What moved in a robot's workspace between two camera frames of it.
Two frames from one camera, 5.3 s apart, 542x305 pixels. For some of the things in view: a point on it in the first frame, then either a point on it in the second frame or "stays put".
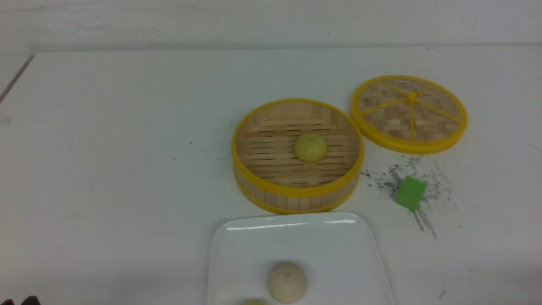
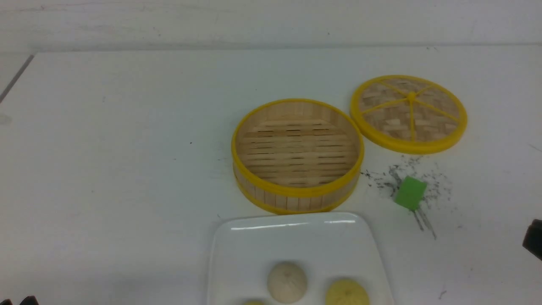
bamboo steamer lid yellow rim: (408, 114) stays put
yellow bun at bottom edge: (255, 302) stays put
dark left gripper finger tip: (31, 300) stays put
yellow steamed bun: (310, 148) -> (347, 292)
